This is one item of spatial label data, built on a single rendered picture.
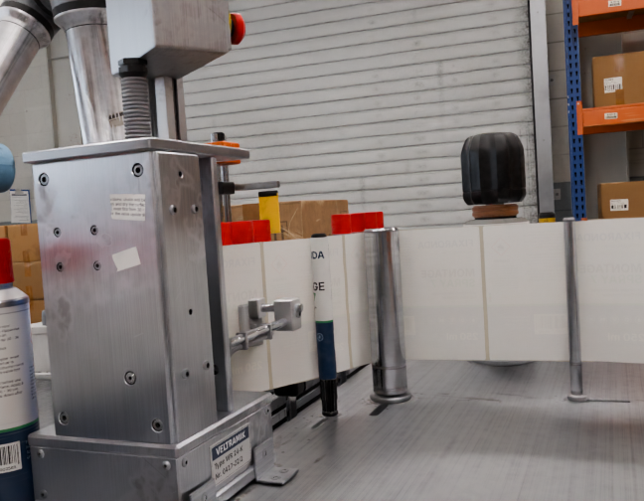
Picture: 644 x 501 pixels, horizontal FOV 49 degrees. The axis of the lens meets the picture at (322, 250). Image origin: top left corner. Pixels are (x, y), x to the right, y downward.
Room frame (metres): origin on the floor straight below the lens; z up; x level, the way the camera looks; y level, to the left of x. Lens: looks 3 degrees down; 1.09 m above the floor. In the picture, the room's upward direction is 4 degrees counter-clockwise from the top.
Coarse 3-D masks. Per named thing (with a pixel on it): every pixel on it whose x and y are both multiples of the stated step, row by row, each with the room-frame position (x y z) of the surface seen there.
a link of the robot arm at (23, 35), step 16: (16, 0) 1.21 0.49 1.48; (32, 0) 1.21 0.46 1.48; (0, 16) 1.21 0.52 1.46; (16, 16) 1.20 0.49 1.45; (32, 16) 1.21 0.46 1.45; (48, 16) 1.23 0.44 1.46; (0, 32) 1.19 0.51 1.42; (16, 32) 1.19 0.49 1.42; (32, 32) 1.21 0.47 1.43; (48, 32) 1.23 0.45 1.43; (0, 48) 1.17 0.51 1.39; (16, 48) 1.19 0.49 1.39; (32, 48) 1.22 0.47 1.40; (0, 64) 1.17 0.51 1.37; (16, 64) 1.19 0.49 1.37; (0, 80) 1.16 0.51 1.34; (16, 80) 1.19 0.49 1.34; (0, 96) 1.16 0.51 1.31; (0, 112) 1.17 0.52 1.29
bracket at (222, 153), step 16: (96, 144) 0.47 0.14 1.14; (112, 144) 0.46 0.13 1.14; (128, 144) 0.46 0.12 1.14; (144, 144) 0.45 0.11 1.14; (160, 144) 0.46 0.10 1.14; (176, 144) 0.48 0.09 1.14; (192, 144) 0.50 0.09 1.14; (208, 144) 0.52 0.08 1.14; (32, 160) 0.49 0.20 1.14; (48, 160) 0.49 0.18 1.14; (64, 160) 0.49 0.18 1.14; (224, 160) 0.58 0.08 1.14
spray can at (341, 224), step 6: (336, 216) 1.17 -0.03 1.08; (342, 216) 1.17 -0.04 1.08; (348, 216) 1.17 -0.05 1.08; (336, 222) 1.17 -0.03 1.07; (342, 222) 1.17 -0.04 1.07; (348, 222) 1.17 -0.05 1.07; (336, 228) 1.17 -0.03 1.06; (342, 228) 1.17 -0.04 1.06; (348, 228) 1.17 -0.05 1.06; (336, 234) 1.17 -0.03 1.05; (342, 234) 1.17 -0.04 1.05
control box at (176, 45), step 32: (128, 0) 0.86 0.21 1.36; (160, 0) 0.80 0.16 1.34; (192, 0) 0.83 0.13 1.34; (224, 0) 0.85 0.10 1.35; (128, 32) 0.87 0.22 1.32; (160, 32) 0.80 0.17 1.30; (192, 32) 0.82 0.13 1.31; (224, 32) 0.85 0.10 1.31; (160, 64) 0.88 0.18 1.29; (192, 64) 0.89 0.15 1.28
